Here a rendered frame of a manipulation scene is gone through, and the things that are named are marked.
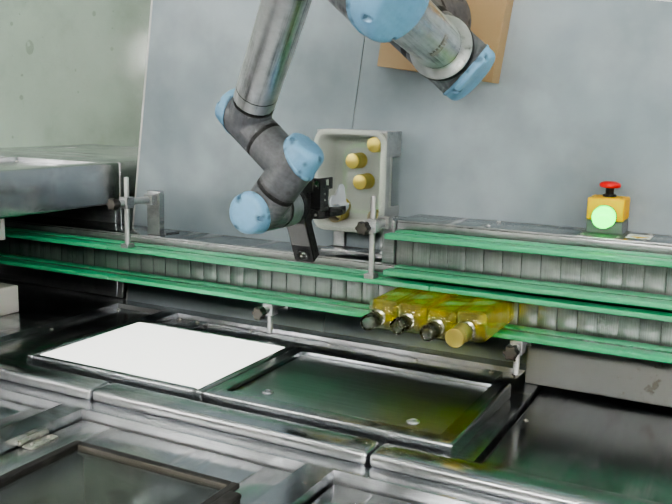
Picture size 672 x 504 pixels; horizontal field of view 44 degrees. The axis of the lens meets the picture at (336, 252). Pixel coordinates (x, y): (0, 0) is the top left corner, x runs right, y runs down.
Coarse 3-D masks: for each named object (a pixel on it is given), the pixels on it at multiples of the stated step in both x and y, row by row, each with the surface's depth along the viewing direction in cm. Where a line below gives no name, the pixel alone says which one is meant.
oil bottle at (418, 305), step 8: (416, 296) 161; (424, 296) 161; (432, 296) 161; (440, 296) 161; (448, 296) 164; (400, 304) 155; (408, 304) 154; (416, 304) 154; (424, 304) 154; (432, 304) 156; (400, 312) 154; (408, 312) 153; (416, 312) 153; (424, 312) 153; (416, 320) 153; (424, 320) 153; (416, 328) 153
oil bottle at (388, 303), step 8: (400, 288) 168; (408, 288) 168; (384, 296) 160; (392, 296) 161; (400, 296) 161; (408, 296) 162; (376, 304) 156; (384, 304) 156; (392, 304) 156; (368, 312) 157; (384, 312) 155; (392, 312) 155; (376, 328) 157; (384, 328) 156
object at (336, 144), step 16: (320, 144) 185; (336, 144) 191; (352, 144) 189; (384, 144) 177; (336, 160) 191; (368, 160) 187; (384, 160) 178; (320, 176) 187; (336, 176) 192; (352, 176) 190; (384, 176) 179; (352, 192) 190; (368, 192) 189; (384, 192) 179; (352, 208) 191; (368, 208) 189; (384, 208) 180; (320, 224) 187; (336, 224) 187; (352, 224) 186
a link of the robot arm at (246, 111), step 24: (264, 0) 128; (288, 0) 126; (264, 24) 130; (288, 24) 129; (264, 48) 133; (288, 48) 133; (240, 72) 140; (264, 72) 136; (240, 96) 142; (264, 96) 140; (240, 120) 145; (264, 120) 145; (240, 144) 148
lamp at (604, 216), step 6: (594, 210) 159; (600, 210) 158; (606, 210) 158; (612, 210) 158; (594, 216) 159; (600, 216) 158; (606, 216) 157; (612, 216) 157; (594, 222) 159; (600, 222) 158; (606, 222) 158; (612, 222) 158
